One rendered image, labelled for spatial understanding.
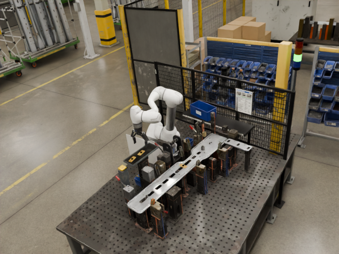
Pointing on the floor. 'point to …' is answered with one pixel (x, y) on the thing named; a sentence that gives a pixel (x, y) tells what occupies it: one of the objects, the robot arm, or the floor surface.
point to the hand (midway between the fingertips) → (140, 143)
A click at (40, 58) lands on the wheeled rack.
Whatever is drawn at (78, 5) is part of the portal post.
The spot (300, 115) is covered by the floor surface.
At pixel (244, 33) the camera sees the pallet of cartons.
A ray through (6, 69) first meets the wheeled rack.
